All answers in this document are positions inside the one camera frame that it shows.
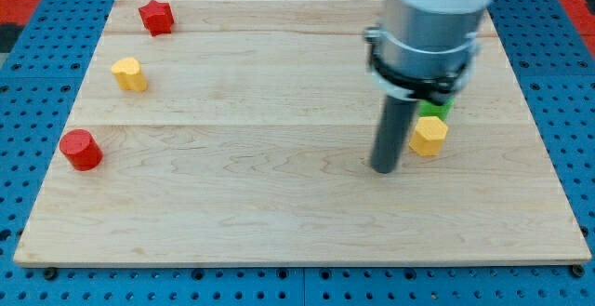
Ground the red star block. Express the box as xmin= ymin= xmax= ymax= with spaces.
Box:
xmin=139 ymin=0 xmax=175 ymax=36

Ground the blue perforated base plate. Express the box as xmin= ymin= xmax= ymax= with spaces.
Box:
xmin=1 ymin=0 xmax=594 ymax=305

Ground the red cylinder block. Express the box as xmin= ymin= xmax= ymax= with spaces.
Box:
xmin=59 ymin=129 xmax=103 ymax=171

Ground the yellow heart block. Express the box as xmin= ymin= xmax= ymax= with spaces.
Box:
xmin=111 ymin=57 xmax=148 ymax=92

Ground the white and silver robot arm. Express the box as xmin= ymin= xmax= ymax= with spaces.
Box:
xmin=365 ymin=0 xmax=493 ymax=105

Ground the green block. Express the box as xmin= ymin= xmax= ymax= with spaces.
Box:
xmin=418 ymin=98 xmax=456 ymax=122

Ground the light wooden board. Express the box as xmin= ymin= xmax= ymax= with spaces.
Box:
xmin=14 ymin=0 xmax=591 ymax=268

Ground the yellow hexagon block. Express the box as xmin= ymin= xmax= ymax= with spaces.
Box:
xmin=409 ymin=116 xmax=449 ymax=156

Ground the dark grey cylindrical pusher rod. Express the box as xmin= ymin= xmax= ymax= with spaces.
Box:
xmin=370 ymin=96 xmax=417 ymax=174

